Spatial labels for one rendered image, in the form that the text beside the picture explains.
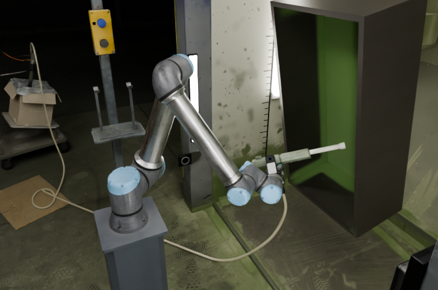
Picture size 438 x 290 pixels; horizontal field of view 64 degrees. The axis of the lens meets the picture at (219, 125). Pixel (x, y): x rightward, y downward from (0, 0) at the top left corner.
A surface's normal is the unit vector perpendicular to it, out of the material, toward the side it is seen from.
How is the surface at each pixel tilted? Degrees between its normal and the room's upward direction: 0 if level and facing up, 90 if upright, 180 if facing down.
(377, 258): 0
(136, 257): 90
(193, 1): 90
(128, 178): 5
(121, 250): 90
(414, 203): 57
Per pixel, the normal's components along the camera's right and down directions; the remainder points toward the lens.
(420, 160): -0.76, -0.34
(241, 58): 0.43, 0.39
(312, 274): 0.00, -0.90
